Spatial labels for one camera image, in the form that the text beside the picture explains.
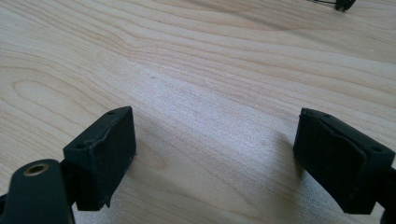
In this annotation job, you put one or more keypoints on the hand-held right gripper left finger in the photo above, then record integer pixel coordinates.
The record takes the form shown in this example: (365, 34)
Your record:
(99, 161)

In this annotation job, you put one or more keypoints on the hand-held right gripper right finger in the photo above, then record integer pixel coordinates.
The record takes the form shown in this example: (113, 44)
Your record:
(339, 161)

